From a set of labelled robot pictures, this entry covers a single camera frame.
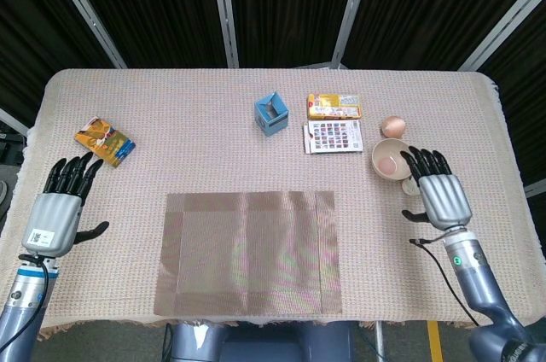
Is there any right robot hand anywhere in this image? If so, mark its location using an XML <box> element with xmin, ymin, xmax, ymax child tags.
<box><xmin>399</xmin><ymin>145</ymin><xmax>473</xmax><ymax>231</ymax></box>

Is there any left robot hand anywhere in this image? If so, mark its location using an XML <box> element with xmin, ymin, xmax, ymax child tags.
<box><xmin>20</xmin><ymin>151</ymin><xmax>110</xmax><ymax>259</ymax></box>

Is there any light brown bowl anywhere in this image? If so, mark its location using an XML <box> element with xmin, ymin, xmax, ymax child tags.
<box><xmin>371</xmin><ymin>137</ymin><xmax>414</xmax><ymax>182</ymax></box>

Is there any brown woven placemat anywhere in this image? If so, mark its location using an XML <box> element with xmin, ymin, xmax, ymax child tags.
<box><xmin>154</xmin><ymin>190</ymin><xmax>344</xmax><ymax>318</ymax></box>

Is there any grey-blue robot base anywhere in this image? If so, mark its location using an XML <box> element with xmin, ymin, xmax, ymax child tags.
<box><xmin>164</xmin><ymin>321</ymin><xmax>355</xmax><ymax>362</ymax></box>

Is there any pink round object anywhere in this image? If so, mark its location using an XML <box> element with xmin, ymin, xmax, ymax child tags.
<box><xmin>380</xmin><ymin>115</ymin><xmax>407</xmax><ymax>140</ymax></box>

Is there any orange and blue packet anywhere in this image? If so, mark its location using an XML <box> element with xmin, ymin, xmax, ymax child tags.
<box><xmin>73</xmin><ymin>116</ymin><xmax>137</xmax><ymax>169</ymax></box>

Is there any dark pleated curtain panel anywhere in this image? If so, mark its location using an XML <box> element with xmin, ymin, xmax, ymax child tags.
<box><xmin>59</xmin><ymin>0</ymin><xmax>228</xmax><ymax>69</ymax></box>
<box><xmin>225</xmin><ymin>0</ymin><xmax>364</xmax><ymax>68</ymax></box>
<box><xmin>477</xmin><ymin>7</ymin><xmax>546</xmax><ymax>188</ymax></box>
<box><xmin>340</xmin><ymin>0</ymin><xmax>546</xmax><ymax>71</ymax></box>
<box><xmin>0</xmin><ymin>0</ymin><xmax>121</xmax><ymax>124</ymax></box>

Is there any white box with colour swatches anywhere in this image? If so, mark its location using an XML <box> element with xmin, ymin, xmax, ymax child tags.
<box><xmin>302</xmin><ymin>119</ymin><xmax>364</xmax><ymax>155</ymax></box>

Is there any yellow snack box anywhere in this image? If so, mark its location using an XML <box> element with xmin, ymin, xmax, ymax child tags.
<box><xmin>305</xmin><ymin>93</ymin><xmax>363</xmax><ymax>120</ymax></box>

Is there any beige woven tablecloth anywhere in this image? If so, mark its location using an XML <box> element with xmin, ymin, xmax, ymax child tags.
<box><xmin>7</xmin><ymin>67</ymin><xmax>537</xmax><ymax>340</ymax></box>

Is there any metal table leg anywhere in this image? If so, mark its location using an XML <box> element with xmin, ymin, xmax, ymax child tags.
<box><xmin>374</xmin><ymin>321</ymin><xmax>386</xmax><ymax>362</ymax></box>

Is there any open light blue carton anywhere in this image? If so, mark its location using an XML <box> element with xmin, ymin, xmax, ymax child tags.
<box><xmin>253</xmin><ymin>92</ymin><xmax>290</xmax><ymax>137</ymax></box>

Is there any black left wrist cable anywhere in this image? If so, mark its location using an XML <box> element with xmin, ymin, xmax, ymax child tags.
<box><xmin>0</xmin><ymin>253</ymin><xmax>49</xmax><ymax>353</ymax></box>

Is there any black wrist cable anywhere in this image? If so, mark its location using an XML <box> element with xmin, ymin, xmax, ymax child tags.
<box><xmin>0</xmin><ymin>253</ymin><xmax>49</xmax><ymax>353</ymax></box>
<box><xmin>409</xmin><ymin>236</ymin><xmax>481</xmax><ymax>329</ymax></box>

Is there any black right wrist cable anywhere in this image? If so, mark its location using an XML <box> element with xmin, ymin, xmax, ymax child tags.
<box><xmin>409</xmin><ymin>236</ymin><xmax>481</xmax><ymax>329</ymax></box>

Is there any silver partition post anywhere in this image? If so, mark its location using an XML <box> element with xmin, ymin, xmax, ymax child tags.
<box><xmin>457</xmin><ymin>0</ymin><xmax>546</xmax><ymax>73</ymax></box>
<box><xmin>0</xmin><ymin>107</ymin><xmax>32</xmax><ymax>135</ymax></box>
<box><xmin>523</xmin><ymin>181</ymin><xmax>546</xmax><ymax>199</ymax></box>
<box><xmin>329</xmin><ymin>0</ymin><xmax>377</xmax><ymax>68</ymax></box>
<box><xmin>207</xmin><ymin>0</ymin><xmax>241</xmax><ymax>68</ymax></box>
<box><xmin>41</xmin><ymin>0</ymin><xmax>128</xmax><ymax>70</ymax></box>

